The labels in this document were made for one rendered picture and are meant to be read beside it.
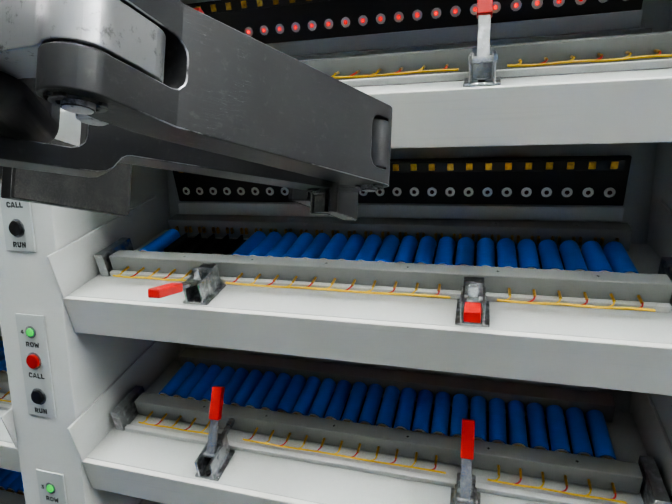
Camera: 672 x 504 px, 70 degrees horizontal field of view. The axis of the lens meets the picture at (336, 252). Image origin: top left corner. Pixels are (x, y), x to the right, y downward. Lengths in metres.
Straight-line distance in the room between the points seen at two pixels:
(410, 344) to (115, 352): 0.39
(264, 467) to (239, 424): 0.06
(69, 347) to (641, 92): 0.59
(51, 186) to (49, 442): 0.47
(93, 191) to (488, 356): 0.32
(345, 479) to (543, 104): 0.40
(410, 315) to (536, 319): 0.11
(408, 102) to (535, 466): 0.37
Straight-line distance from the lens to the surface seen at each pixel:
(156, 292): 0.45
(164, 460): 0.62
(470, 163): 0.56
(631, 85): 0.41
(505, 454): 0.55
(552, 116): 0.41
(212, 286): 0.51
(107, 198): 0.28
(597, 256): 0.52
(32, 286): 0.62
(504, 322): 0.43
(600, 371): 0.45
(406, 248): 0.51
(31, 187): 0.25
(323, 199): 0.16
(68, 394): 0.64
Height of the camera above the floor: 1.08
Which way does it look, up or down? 10 degrees down
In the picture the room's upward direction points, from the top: 1 degrees counter-clockwise
